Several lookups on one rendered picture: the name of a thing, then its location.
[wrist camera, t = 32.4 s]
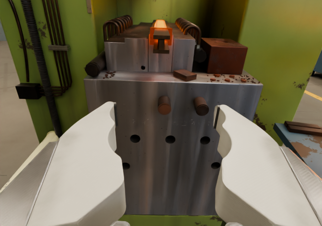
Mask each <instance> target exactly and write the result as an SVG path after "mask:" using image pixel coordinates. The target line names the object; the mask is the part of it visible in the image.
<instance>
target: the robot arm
mask: <svg viewBox="0 0 322 226"><path fill-rule="evenodd" d="M116 126H118V120H117V108H116V102H106V103H105V104H103V105H102V106H100V107H98V108H97V109H96V110H94V111H93V112H91V113H90V114H88V115H87V116H85V117H83V118H82V119H80V120H79V121H78V122H76V123H75V124H74V125H73V126H71V127H70V128H69V129H68V130H67V131H66V132H65V133H64V134H63V135H62V136H61V137H60V138H59V139H58V140H57V141H56V142H49V143H48V144H47V145H46V146H45V147H44V148H43V149H42V150H41V151H40V152H39V153H38V154H37V155H36V156H35V157H34V159H33V160H32V161H31V162H30V163H29V164H28V165H27V166H26V167H25V168H24V169H23V170H22V171H21V172H20V173H19V174H18V175H17V176H16V177H15V178H14V179H13V180H12V181H11V182H10V183H9V185H8V186H7V187H6V188H5V189H4V190H3V191H2V192H1V193H0V226H130V224H129V223H128V222H126V221H118V220H119V219H120V218H121V217H122V216H123V214H124V213H125V211H126V198H125V184H124V174H123V167H122V160H121V158H120V156H118V155H117V154H116V153H115V150H116V136H115V127H116ZM214 129H216V131H217V132H218V133H219V135H220V138H219V143H218V152H219V153H220V155H221V156H222V158H223V159H222V163H221V167H220V171H219V175H218V180H217V184H216V188H215V209H216V212H217V214H218V216H219V217H220V218H221V219H222V220H223V221H224V222H226V225H225V226H322V179H321V178H320V177H319V176H318V175H317V174H316V173H315V172H314V171H312V170H311V169H310V168H309V167H308V166H307V165H306V164H305V163H304V162H303V161H302V160H301V159H300V158H299V157H298V156H297V155H296V154H295V153H293V152H292V151H291V150H290V149H289V148H288V147H283V146H279V145H278V143H277V142H276V141H275V140H274V139H273V138H272V137H271V136H269V135H268V134H267V133H266V132H265V131H264V130H262V129H261V128H260V127H258V126H257V125H256V124H254V123H253V122H251V121H250V120H248V119H247V118H245V117H244V116H242V115H241V114H239V113H238V112H236V111H234V110H233V109H231V108H230V107H228V106H227V105H217V106H215V110H214Z"/></svg>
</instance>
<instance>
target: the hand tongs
mask: <svg viewBox="0 0 322 226"><path fill-rule="evenodd" d="M284 125H285V127H287V129H288V131H289V132H293V133H301V134H308V135H315V136H322V127H321V128H320V127H319V126H318V125H316V124H308V123H300V122H292V121H285V122H284Z"/></svg>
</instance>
